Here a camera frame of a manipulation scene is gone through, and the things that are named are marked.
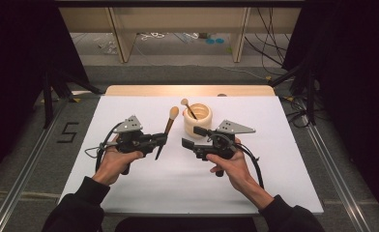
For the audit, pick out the small black makeup brush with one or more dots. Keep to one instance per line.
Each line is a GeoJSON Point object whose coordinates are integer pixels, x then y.
{"type": "Point", "coordinates": [184, 102]}

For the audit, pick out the light wooden table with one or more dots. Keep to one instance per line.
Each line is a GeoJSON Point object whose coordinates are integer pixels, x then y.
{"type": "Point", "coordinates": [145, 90]}

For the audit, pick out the black curtain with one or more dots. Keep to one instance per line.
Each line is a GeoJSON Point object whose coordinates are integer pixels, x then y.
{"type": "Point", "coordinates": [355, 80]}
{"type": "Point", "coordinates": [20, 64]}

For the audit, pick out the black metal stand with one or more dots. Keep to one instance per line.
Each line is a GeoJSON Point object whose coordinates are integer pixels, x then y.
{"type": "Point", "coordinates": [308, 83]}
{"type": "Point", "coordinates": [50, 96]}

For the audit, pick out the white table mat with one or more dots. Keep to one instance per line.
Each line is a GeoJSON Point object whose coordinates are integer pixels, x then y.
{"type": "Point", "coordinates": [178, 183]}

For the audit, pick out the aluminium floor rail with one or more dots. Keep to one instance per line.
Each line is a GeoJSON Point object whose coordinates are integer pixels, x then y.
{"type": "Point", "coordinates": [20, 187]}
{"type": "Point", "coordinates": [335, 180]}

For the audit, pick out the person's left hand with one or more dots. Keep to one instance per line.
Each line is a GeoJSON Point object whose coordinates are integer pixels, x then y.
{"type": "Point", "coordinates": [113, 164]}

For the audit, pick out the blue round disc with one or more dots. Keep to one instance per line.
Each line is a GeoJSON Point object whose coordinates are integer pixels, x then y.
{"type": "Point", "coordinates": [220, 40]}
{"type": "Point", "coordinates": [210, 41]}

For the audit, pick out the large black makeup brush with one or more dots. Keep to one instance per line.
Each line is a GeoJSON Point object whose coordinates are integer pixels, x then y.
{"type": "Point", "coordinates": [174, 112]}

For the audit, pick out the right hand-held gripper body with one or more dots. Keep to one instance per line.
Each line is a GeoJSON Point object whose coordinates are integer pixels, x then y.
{"type": "Point", "coordinates": [231, 128]}

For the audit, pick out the person's right hand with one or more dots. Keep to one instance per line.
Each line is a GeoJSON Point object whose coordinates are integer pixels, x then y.
{"type": "Point", "coordinates": [236, 169]}

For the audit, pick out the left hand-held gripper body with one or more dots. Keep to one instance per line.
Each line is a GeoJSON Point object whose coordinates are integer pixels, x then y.
{"type": "Point", "coordinates": [131, 127]}

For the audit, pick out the cream ribbed brush holder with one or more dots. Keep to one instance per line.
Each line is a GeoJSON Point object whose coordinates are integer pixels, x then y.
{"type": "Point", "coordinates": [204, 112]}

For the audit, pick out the light wooden shelf unit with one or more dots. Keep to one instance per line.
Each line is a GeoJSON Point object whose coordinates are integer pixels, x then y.
{"type": "Point", "coordinates": [178, 19]}

